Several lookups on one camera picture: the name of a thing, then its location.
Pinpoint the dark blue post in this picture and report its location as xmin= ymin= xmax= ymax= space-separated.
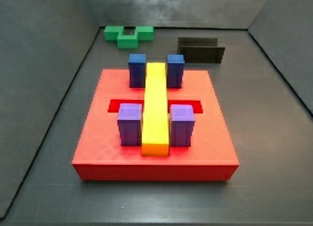
xmin=165 ymin=54 xmax=184 ymax=88
xmin=128 ymin=54 xmax=147 ymax=88

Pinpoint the green U-shaped block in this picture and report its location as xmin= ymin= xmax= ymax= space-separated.
xmin=104 ymin=26 xmax=153 ymax=49

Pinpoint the purple left front post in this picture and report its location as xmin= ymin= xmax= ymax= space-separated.
xmin=117 ymin=103 xmax=141 ymax=146

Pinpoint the purple right front post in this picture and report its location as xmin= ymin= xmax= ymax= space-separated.
xmin=170 ymin=104 xmax=195 ymax=146

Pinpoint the dark blue right rear post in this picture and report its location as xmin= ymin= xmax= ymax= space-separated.
xmin=165 ymin=54 xmax=184 ymax=88

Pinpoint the dark blue left rear post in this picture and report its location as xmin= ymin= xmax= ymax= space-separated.
xmin=128 ymin=54 xmax=147 ymax=88

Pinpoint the purple post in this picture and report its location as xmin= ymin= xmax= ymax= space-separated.
xmin=170 ymin=104 xmax=195 ymax=146
xmin=117 ymin=103 xmax=141 ymax=146

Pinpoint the yellow long bar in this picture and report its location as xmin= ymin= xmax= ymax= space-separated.
xmin=141 ymin=62 xmax=168 ymax=156

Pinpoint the red base board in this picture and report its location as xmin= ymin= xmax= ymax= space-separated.
xmin=72 ymin=70 xmax=239 ymax=181

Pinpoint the black bracket fixture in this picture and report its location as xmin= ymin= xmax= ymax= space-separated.
xmin=178 ymin=38 xmax=224 ymax=64

